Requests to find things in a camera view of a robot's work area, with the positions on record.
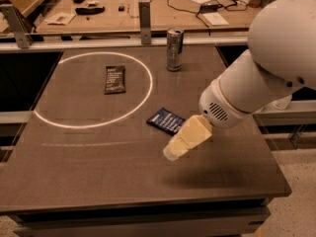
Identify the yellow foam padded gripper finger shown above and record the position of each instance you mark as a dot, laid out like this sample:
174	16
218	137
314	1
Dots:
192	133

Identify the blue rxbar blueberry wrapper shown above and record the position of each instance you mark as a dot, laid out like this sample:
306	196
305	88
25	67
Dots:
166	121

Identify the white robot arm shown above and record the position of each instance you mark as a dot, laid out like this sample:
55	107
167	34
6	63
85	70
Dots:
280	59

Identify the black rxbar wrapper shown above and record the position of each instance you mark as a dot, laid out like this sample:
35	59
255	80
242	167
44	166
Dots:
115	80

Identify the white circle tape marking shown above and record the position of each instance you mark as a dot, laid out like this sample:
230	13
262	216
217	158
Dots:
75	96

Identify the silver blue drink can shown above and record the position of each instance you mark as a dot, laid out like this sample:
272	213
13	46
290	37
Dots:
174	49

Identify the white paper card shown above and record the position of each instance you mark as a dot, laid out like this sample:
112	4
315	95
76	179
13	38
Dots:
215	19

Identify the black power adapter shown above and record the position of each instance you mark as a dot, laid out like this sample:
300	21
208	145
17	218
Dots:
209	8

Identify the small black block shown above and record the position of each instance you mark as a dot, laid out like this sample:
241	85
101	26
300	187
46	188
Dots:
121	8

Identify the black handheld device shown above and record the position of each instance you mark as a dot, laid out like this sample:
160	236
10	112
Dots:
89	10

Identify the beige envelope paper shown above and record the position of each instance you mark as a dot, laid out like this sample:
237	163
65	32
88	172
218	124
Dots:
62	19

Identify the middle metal bracket post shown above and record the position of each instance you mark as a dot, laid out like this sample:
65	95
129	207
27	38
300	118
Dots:
145	21

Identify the metal bracket post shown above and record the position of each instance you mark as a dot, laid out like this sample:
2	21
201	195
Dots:
16	24
145	21

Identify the left metal bracket post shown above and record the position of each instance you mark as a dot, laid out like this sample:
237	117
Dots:
16	24

